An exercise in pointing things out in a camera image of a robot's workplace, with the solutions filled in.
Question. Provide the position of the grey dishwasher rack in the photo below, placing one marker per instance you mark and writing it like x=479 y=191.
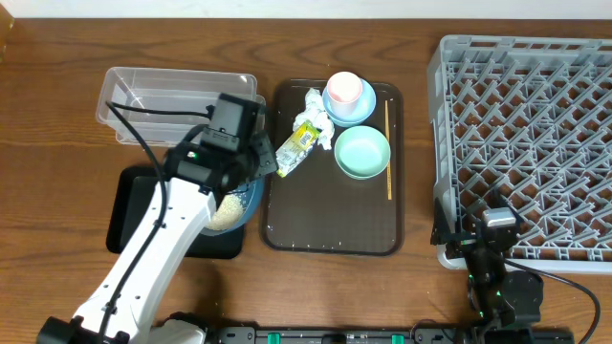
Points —
x=527 y=119

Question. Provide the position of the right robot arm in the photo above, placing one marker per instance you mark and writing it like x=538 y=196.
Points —
x=508 y=301

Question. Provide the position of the black tray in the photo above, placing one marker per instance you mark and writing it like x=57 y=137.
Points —
x=135 y=190

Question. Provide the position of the yellow green snack wrapper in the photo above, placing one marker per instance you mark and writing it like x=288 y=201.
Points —
x=296 y=148

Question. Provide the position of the light blue small bowl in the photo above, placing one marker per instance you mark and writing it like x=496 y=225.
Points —
x=365 y=107

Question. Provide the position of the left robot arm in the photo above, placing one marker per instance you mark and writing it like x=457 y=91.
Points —
x=123 y=307

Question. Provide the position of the pink plastic cup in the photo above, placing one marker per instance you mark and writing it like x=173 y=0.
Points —
x=344 y=90

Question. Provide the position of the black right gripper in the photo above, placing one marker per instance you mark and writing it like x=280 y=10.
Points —
x=444 y=235

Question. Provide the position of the brown serving tray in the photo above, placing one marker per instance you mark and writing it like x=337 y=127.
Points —
x=318 y=208

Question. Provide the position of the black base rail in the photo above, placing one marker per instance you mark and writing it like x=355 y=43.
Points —
x=421 y=335

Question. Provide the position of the mint green bowl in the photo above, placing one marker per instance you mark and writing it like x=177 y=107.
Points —
x=362 y=152

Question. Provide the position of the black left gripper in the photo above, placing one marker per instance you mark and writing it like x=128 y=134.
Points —
x=264 y=147

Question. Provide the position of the clear plastic bin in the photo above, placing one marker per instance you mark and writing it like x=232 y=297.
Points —
x=168 y=102

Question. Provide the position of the white rice pile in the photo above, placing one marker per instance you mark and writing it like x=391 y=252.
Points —
x=227 y=215

